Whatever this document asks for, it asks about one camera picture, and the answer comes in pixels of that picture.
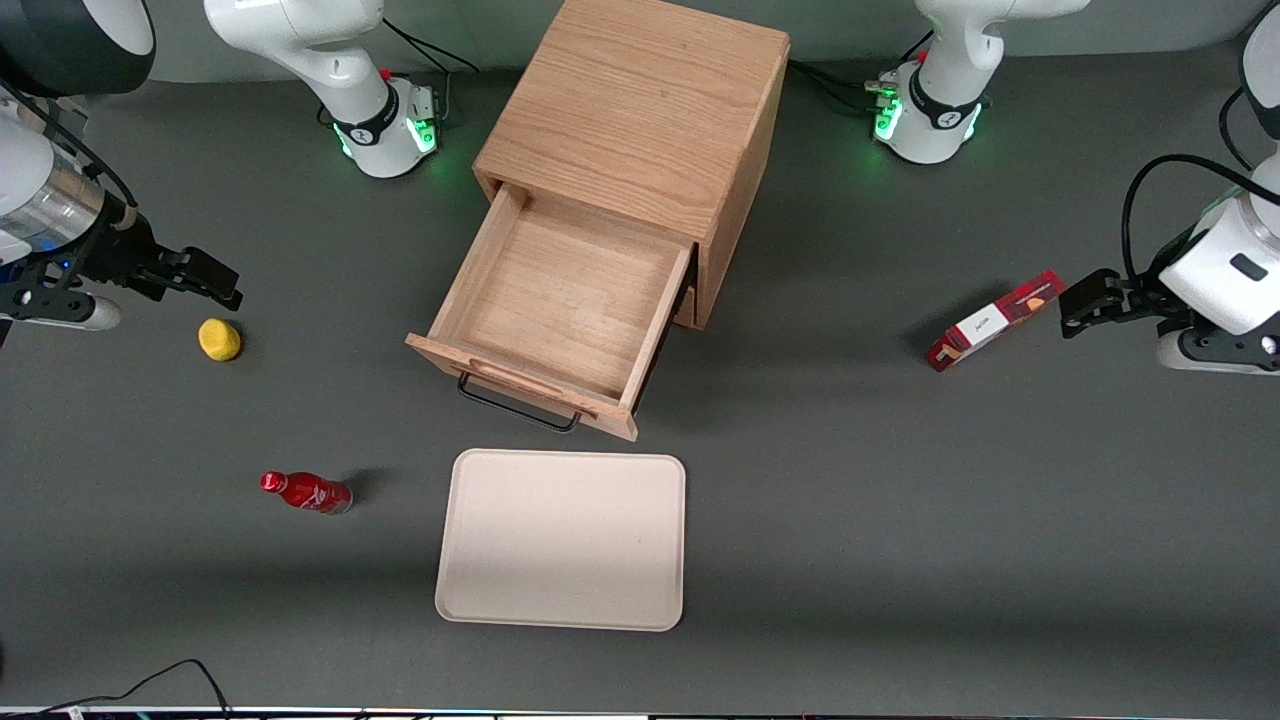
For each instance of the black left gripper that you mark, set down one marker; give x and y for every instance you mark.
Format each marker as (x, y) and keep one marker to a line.
(1141, 291)

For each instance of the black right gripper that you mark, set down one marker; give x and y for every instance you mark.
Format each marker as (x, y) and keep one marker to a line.
(122, 254)

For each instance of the wooden drawer with cutout grip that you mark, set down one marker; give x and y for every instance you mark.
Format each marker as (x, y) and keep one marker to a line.
(560, 290)

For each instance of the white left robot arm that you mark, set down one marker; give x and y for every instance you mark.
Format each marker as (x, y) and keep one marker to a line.
(940, 135)

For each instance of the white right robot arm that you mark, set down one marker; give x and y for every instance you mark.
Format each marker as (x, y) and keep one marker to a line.
(330, 60)

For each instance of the plain wooden drawer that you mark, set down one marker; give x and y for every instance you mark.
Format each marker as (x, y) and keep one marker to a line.
(687, 308)

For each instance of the wooden drawer cabinet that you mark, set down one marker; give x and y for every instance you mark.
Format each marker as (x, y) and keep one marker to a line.
(640, 100)

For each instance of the yellow lemon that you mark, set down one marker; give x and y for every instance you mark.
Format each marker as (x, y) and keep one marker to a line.
(219, 340)

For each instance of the red plaid cookie box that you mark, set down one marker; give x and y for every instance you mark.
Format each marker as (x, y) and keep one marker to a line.
(985, 325)

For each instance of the red bottle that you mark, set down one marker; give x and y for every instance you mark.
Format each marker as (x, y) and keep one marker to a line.
(305, 492)

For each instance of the beige rectangular tray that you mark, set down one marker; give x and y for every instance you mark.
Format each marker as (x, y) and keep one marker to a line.
(560, 540)

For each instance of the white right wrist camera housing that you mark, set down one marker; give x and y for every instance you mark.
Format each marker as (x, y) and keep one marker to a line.
(100, 315)

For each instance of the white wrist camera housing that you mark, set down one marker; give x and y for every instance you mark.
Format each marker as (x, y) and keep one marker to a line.
(1210, 366)
(100, 315)

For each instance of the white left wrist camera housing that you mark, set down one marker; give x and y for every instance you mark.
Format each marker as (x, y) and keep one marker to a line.
(1210, 366)

